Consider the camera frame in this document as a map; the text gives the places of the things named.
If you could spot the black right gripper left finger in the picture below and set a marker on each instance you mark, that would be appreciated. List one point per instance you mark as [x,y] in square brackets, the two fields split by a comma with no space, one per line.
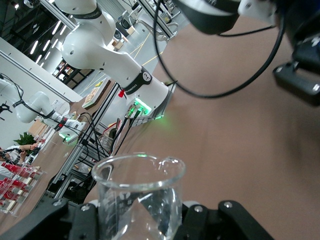
[62,220]

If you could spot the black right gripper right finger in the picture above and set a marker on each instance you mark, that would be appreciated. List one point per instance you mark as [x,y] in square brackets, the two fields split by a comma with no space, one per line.
[212,225]

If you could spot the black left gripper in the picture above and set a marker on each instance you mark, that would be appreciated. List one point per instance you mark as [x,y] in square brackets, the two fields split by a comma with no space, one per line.
[305,30]

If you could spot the clear glass measuring beaker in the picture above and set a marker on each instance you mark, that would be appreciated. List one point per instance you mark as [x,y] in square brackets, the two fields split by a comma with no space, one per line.
[112,212]

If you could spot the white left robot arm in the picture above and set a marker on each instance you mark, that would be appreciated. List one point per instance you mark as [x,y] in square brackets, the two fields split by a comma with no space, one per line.
[105,57]

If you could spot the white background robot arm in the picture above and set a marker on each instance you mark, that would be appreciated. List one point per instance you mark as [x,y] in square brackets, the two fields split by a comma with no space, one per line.
[32,107]

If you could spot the acrylic rack with red cans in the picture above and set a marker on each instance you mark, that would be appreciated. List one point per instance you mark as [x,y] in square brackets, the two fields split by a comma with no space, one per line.
[17,182]

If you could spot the green potted plant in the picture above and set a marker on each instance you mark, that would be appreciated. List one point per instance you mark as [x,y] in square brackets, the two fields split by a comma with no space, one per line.
[25,141]

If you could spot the tray with food props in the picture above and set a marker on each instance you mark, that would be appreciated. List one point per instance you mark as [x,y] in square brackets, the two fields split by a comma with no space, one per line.
[96,96]

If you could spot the aluminium frame profile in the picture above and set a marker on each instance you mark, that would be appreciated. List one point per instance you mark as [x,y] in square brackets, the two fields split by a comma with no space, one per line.
[70,162]

